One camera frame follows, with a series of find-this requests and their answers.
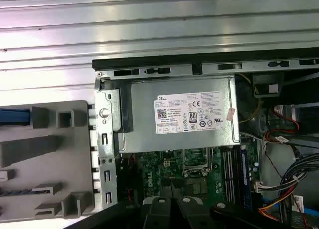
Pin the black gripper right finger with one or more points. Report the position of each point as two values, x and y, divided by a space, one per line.
192 214

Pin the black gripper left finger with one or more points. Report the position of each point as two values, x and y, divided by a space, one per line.
159 214

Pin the hard disk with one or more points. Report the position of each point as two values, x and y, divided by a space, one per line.
15 116

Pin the chipset heatsink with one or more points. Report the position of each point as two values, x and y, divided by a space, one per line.
199 186

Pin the green motherboard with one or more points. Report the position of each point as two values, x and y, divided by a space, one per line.
154 164

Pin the black RAM slot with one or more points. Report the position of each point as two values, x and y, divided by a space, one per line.
224 174
233 174
228 174

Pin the CPU socket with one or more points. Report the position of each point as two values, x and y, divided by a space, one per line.
197 155

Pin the blue RAM stick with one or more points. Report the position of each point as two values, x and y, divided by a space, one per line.
245 176

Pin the silver power supply unit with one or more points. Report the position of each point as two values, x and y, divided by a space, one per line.
142 139

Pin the grey parts rack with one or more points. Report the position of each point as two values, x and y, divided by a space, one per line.
49 164

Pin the dark RAM stick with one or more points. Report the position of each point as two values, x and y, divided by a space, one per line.
15 192

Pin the black open PC case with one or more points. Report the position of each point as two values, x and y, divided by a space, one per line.
149 62

